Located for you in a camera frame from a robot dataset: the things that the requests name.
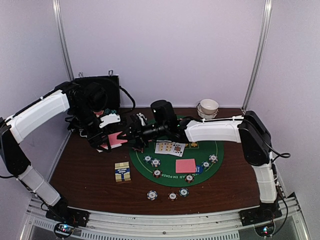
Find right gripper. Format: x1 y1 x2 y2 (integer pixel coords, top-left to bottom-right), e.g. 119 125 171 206
118 118 169 148

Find red-backed card deck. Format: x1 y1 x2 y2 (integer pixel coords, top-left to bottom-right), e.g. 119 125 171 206
108 132 128 149

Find fifty chips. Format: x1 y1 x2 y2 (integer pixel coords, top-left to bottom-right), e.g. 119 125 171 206
201 161 211 170
143 155 153 164

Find ten chips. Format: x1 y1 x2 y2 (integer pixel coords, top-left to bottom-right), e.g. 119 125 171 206
151 158 161 168
208 154 218 164

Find hundred chips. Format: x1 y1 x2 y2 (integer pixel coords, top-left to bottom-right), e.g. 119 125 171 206
184 174 195 184
152 169 162 178

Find blue peach ten chip stack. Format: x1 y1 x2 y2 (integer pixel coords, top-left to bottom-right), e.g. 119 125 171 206
146 190 158 201

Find blue small blind button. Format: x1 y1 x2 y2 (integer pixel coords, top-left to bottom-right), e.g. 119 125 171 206
195 165 203 175

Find brown hundred chip stack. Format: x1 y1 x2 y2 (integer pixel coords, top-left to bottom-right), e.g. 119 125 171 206
168 192 178 201

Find blue green fifty chip stack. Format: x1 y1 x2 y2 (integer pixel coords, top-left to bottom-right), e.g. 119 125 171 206
179 188 189 197

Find face-up white card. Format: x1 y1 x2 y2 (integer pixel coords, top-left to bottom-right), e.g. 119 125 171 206
154 142 165 154

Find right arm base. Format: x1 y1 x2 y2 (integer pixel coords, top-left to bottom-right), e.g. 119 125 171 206
239 205 283 226

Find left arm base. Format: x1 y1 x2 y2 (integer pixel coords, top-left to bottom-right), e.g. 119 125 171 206
45 207 90 227

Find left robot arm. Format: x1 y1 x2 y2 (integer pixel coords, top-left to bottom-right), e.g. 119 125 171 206
0 82 110 222

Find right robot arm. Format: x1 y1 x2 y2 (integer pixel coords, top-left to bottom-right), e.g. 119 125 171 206
117 111 278 221

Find teal chips in case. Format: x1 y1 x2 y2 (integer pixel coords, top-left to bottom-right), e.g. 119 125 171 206
103 108 118 115

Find gold blue card box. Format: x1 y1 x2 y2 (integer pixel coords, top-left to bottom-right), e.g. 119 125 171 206
114 161 131 183

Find black poker case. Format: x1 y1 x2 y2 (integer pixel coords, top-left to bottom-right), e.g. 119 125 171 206
74 75 120 112

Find lower white bowl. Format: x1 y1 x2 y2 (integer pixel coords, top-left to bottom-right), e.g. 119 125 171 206
196 104 219 120

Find white bowl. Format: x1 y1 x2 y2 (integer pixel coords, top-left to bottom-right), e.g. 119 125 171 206
199 98 219 115
196 104 219 120

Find round green poker mat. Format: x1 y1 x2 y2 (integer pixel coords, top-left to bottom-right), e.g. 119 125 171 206
129 141 224 188

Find upper white bowl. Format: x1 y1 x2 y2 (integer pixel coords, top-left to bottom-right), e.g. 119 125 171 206
199 98 219 115

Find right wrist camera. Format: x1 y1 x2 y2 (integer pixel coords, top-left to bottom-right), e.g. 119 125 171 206
150 99 178 128

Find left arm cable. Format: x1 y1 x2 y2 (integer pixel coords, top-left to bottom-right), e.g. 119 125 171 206
72 77 136 113

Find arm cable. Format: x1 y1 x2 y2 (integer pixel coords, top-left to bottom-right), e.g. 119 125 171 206
262 139 292 221
72 77 136 113

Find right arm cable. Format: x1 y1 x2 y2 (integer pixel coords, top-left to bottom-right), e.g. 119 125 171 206
262 139 292 221

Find left aluminium post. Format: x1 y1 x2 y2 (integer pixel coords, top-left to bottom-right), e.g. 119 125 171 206
52 0 74 81

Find aluminium post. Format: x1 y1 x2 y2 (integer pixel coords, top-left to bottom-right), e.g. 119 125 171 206
52 0 74 81
241 0 273 113

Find right aluminium post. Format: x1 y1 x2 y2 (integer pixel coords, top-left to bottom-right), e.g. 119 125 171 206
241 0 273 113

